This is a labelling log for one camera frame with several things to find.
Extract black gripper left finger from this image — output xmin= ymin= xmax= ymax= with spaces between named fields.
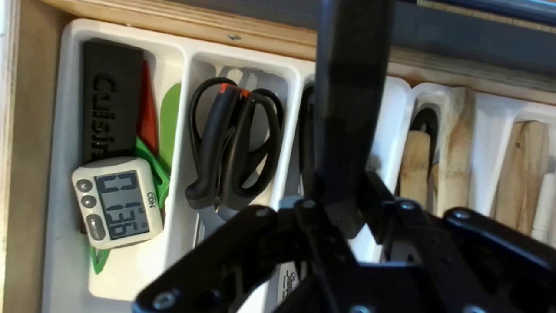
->
xmin=131 ymin=198 xmax=355 ymax=313

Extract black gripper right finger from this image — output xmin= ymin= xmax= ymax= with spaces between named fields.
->
xmin=362 ymin=172 xmax=556 ymax=313

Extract black sheathed knife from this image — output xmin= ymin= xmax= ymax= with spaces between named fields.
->
xmin=312 ymin=0 xmax=397 ymax=240

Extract wooden drawer grey front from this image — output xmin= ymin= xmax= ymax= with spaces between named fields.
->
xmin=0 ymin=0 xmax=556 ymax=313

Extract wooden spoon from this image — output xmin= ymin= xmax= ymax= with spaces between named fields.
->
xmin=494 ymin=120 xmax=551 ymax=237
xmin=433 ymin=85 xmax=475 ymax=216

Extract short wooden utensil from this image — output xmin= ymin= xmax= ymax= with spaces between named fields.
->
xmin=398 ymin=129 xmax=435 ymax=209

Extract white wooden utensil tray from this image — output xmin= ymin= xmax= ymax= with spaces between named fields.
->
xmin=405 ymin=80 xmax=556 ymax=249

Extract white digital kitchen timer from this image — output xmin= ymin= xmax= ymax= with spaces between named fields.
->
xmin=70 ymin=155 xmax=166 ymax=251

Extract green plastic tool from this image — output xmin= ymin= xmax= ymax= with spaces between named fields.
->
xmin=86 ymin=84 xmax=183 ymax=275

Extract red plastic tool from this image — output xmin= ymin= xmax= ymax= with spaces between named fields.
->
xmin=138 ymin=59 xmax=160 ymax=153

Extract white cutlery tray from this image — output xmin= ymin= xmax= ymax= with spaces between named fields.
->
xmin=41 ymin=16 xmax=414 ymax=313

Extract black Cuisinart sheath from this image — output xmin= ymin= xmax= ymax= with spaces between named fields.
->
xmin=80 ymin=38 xmax=147 ymax=167

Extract black handled scissors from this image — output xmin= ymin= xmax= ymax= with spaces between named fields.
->
xmin=185 ymin=77 xmax=286 ymax=233

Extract black handled utensil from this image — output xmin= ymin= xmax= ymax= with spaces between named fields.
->
xmin=298 ymin=84 xmax=319 ymax=197

